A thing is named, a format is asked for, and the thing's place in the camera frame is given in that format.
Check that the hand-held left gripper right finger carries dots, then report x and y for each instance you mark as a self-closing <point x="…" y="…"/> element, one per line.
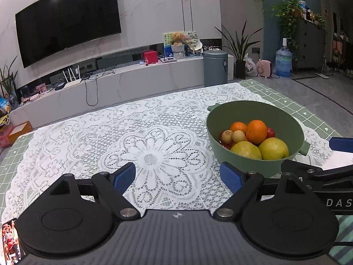
<point x="231" y="178"/>

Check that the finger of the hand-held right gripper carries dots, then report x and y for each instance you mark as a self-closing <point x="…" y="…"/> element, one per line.
<point x="331" y="175"/>
<point x="342" y="144"/>

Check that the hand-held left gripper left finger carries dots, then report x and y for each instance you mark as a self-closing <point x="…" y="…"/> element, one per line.
<point x="124" y="177"/>

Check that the yellow lemon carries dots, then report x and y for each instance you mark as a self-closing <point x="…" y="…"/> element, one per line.
<point x="274" y="149"/>
<point x="245" y="150"/>

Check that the small red apple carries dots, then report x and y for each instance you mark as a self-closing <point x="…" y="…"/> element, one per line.
<point x="226" y="145"/>

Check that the green plastic colander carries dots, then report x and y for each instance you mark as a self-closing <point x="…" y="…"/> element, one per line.
<point x="217" y="146"/>

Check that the small brown kiwi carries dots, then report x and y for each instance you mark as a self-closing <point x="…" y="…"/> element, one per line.
<point x="238" y="136"/>
<point x="227" y="136"/>

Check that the orange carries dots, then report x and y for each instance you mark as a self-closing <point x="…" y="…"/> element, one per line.
<point x="237" y="126"/>
<point x="256" y="131"/>

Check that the red cherry tomato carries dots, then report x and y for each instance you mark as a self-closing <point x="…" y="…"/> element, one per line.
<point x="271" y="133"/>

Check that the white paper sheet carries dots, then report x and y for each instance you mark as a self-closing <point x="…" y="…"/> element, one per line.
<point x="336" y="162"/>

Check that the teal striped cloth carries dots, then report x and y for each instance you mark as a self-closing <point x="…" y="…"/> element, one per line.
<point x="343" y="240"/>

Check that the white lace tablecloth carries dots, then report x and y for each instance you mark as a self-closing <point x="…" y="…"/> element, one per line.
<point x="154" y="143"/>

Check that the green checked tablecloth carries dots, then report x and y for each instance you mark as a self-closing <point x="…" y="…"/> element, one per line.
<point x="289" y="96"/>

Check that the blue water jug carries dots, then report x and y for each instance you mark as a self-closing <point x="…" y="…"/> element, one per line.
<point x="283" y="62"/>

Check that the white marble tv console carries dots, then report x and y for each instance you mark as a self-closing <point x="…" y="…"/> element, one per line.
<point x="154" y="80"/>

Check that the white router with antennas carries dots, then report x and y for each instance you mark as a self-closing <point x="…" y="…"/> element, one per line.
<point x="72" y="82"/>

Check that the pink fan heater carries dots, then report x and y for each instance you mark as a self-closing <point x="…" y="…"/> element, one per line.
<point x="264" y="68"/>

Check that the grey pedal trash can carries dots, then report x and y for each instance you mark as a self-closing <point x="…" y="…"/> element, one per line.
<point x="215" y="69"/>

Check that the white plastic bag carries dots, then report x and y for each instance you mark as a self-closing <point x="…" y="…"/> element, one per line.
<point x="251" y="67"/>

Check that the yellow cardboard box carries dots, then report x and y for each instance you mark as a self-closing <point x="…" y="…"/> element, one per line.
<point x="19" y="131"/>

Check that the long-leaved potted plant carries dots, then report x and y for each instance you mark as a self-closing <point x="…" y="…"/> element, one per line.
<point x="240" y="60"/>

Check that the pink photo card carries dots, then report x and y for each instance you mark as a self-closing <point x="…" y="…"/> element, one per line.
<point x="40" y="89"/>

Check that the red box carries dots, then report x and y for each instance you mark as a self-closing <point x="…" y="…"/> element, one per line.
<point x="149" y="58"/>

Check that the pink box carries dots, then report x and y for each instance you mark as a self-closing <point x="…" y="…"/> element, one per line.
<point x="5" y="138"/>

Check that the white kitchen scale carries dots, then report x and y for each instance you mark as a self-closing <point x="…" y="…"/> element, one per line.
<point x="169" y="60"/>

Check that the smartphone with lit screen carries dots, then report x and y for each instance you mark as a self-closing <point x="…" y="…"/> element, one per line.
<point x="10" y="243"/>

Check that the blue carton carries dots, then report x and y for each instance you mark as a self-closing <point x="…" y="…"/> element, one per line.
<point x="168" y="52"/>

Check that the white paper fan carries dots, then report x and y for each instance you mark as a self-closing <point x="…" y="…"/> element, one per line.
<point x="195" y="45"/>

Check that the leafy green pothos plant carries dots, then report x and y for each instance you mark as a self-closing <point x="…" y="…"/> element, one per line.
<point x="288" y="16"/>

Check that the blue snack bag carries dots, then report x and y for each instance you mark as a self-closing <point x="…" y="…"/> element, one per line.
<point x="5" y="106"/>

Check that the grassy plant in glass vase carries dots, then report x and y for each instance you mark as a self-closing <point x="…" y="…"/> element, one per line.
<point x="8" y="85"/>

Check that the green landscape painting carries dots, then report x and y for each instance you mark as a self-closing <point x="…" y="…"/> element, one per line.
<point x="190" y="36"/>

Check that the brown teddy bear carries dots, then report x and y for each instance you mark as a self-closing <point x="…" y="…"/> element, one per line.
<point x="177" y="38"/>

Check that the black curved television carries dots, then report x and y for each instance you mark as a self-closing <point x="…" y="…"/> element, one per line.
<point x="69" y="19"/>

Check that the black wall socket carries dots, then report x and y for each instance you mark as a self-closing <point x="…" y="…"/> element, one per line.
<point x="256" y="50"/>

